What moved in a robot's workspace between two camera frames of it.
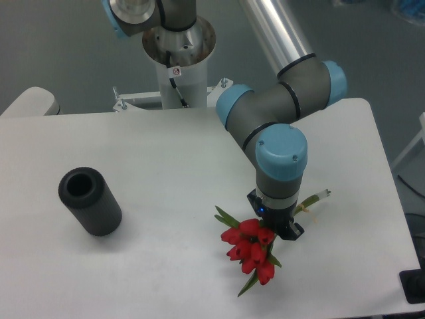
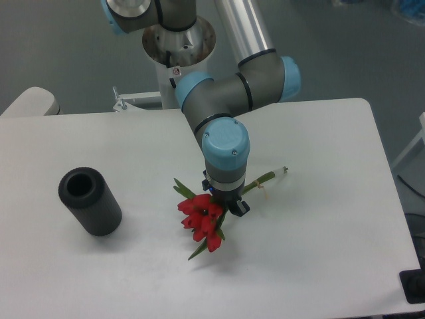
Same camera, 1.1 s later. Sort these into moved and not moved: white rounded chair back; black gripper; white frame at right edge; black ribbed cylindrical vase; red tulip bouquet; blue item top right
Moved: red tulip bouquet; black gripper
Not moved: blue item top right; black ribbed cylindrical vase; white rounded chair back; white frame at right edge
